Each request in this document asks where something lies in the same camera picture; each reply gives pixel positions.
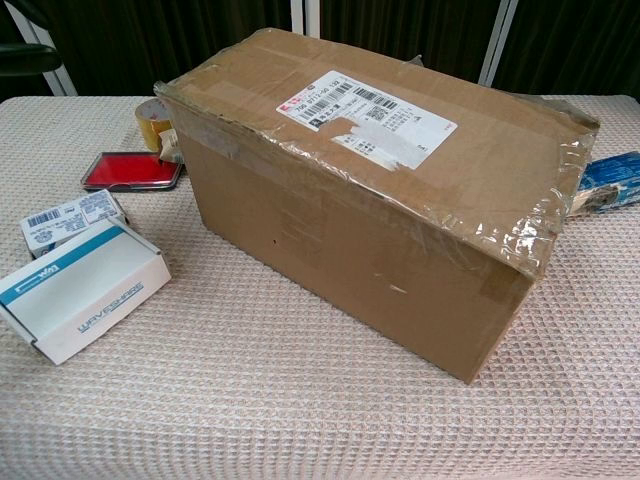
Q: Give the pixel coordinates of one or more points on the brown cardboard box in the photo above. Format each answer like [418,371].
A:
[350,240]

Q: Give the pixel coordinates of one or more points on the white Waveshare box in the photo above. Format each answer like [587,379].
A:
[85,295]

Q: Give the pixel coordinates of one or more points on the dark curtain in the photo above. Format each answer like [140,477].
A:
[150,40]

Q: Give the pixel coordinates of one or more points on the blue packet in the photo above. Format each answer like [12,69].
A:
[612,180]

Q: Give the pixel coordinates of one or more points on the red ink pad black case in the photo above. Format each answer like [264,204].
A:
[125,170]

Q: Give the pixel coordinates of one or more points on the yellow tape roll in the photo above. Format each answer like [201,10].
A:
[150,120]

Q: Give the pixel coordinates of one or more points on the beige waffle tablecloth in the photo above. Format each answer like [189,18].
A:
[250,400]

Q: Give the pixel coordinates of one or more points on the white frame post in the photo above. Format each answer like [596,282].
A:
[62,75]
[306,12]
[495,45]

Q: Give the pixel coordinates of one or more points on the small white barcode box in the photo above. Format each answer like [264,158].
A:
[65,220]

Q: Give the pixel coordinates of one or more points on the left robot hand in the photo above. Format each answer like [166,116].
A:
[25,57]

